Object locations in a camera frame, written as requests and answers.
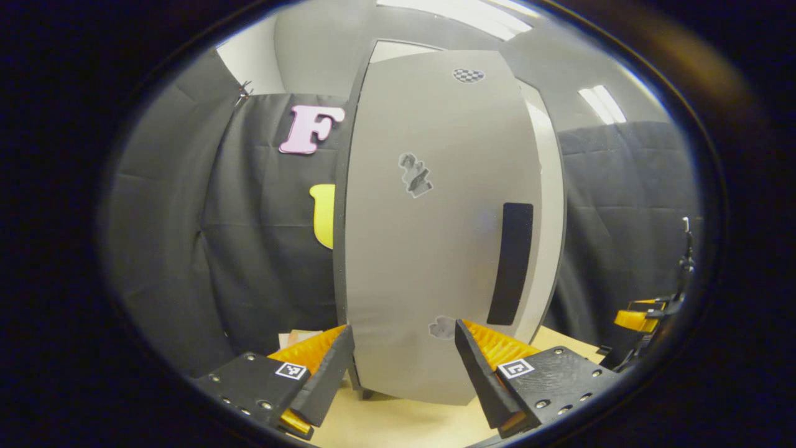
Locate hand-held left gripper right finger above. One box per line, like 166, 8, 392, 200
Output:
454, 319, 621, 439

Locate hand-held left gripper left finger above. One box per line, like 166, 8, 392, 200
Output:
195, 324, 356, 439

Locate white cabinet door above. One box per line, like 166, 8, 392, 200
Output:
525, 81, 568, 340
345, 50, 543, 406

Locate white shoe cabinet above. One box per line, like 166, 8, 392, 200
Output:
333, 40, 568, 402

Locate black backdrop cloth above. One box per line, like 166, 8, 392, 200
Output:
99, 50, 703, 377

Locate ceiling light panel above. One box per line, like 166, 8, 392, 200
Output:
578, 85, 627, 125

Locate black door handle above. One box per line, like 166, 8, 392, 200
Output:
487, 202, 534, 326

